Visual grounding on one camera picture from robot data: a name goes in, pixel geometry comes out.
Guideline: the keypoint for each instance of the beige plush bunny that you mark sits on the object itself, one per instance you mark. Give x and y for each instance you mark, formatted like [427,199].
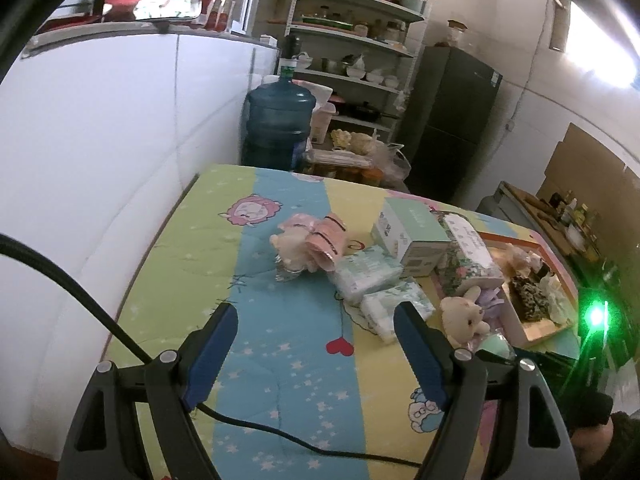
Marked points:
[462,315]

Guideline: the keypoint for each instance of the white plastic bucket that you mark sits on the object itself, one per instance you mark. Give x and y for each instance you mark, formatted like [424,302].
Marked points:
[322,122]

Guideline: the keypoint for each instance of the clear plastic bag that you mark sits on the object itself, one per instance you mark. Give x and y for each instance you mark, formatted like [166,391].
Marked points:
[557,297]

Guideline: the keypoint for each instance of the side table with condiment bottles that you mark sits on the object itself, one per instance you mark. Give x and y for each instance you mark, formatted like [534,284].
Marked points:
[520,210]

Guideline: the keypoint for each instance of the black water pump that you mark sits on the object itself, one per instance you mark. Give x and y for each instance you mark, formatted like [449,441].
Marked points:
[291,50]

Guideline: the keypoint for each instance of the white bowl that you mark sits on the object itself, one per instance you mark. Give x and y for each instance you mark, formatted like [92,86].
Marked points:
[577,240]

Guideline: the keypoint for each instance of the cardboard sheet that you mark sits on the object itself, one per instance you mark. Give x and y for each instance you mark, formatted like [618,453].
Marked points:
[585,170]

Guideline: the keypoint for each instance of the blue water jug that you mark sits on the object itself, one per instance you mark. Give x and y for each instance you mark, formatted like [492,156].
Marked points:
[277,120]

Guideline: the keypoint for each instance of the orange-rimmed shallow box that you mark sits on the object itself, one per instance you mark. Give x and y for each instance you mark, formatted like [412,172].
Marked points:
[537,330]

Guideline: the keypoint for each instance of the mint green sponge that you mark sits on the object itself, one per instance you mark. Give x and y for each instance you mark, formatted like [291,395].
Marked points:
[492,346]

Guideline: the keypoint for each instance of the group of white bowls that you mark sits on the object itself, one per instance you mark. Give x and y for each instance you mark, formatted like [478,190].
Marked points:
[360,72]

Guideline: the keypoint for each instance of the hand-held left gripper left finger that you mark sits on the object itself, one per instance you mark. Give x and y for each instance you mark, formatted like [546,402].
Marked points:
[212,355]

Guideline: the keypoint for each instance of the black fridge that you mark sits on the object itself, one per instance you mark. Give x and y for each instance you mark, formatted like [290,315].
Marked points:
[450,120]

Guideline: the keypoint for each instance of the group of food jars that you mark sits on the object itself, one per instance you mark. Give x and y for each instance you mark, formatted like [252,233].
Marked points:
[350,172]

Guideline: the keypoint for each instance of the small bright window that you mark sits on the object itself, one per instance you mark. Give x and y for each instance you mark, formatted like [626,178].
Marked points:
[600,40]

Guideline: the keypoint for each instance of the floral tissue pack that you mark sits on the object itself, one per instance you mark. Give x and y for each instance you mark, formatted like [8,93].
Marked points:
[467,250]

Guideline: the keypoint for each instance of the white green tissue pack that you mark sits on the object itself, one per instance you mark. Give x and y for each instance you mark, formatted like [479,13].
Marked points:
[387,307]
[367,272]

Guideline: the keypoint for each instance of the person's right forearm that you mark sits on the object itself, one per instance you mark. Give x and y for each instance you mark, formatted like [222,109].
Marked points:
[600,425]

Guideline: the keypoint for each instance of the red cloth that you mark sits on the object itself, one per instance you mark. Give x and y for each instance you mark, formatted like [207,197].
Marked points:
[70,22]

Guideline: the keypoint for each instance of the leopard print scrunchie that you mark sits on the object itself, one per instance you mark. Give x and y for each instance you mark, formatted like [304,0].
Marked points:
[529,297]

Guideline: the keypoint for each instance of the small beige plush toy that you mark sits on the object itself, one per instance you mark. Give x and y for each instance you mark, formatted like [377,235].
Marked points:
[517,256]

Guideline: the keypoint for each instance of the cream and pink plush toy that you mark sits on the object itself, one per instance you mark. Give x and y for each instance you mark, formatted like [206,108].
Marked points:
[292,250]

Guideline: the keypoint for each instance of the green and white carton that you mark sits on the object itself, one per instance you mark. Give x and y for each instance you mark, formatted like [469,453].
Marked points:
[410,230]

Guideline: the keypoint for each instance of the plastic bag of food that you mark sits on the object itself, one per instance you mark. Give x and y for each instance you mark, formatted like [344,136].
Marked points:
[372,152]

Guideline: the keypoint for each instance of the grey metal shelf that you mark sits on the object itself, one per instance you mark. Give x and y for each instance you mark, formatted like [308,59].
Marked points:
[350,40]

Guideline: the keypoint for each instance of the black frying pan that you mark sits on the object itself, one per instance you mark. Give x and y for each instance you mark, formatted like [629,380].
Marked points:
[365,109]

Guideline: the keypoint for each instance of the white sack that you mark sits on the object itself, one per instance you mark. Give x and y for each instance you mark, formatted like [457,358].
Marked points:
[320,95]

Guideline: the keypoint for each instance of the mint green pot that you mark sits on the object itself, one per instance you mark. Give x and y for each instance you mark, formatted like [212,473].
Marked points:
[416,1]

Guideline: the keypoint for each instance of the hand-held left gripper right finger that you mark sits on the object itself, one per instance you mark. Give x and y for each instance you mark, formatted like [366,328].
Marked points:
[422,360]

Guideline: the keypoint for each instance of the row of condiment bottles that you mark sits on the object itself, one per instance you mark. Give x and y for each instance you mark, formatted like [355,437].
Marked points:
[575,212]

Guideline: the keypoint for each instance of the small white box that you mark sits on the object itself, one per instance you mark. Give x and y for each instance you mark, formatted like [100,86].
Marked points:
[268,40]

